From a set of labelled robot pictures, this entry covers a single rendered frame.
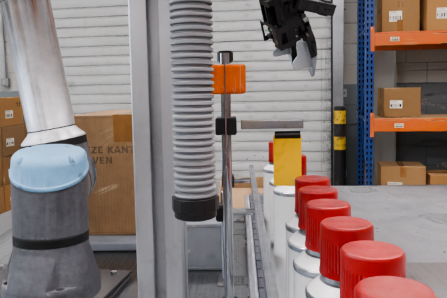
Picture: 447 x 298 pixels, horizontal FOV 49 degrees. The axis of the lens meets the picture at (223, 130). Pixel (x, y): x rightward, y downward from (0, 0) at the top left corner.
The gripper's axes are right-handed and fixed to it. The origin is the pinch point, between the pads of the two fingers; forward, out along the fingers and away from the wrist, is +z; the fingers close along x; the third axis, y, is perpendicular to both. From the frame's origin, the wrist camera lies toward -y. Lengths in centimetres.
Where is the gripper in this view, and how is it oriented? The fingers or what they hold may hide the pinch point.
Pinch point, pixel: (304, 64)
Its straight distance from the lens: 117.6
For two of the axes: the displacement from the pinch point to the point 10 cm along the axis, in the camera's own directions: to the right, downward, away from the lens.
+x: 4.7, 4.6, -7.6
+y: -8.5, 4.7, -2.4
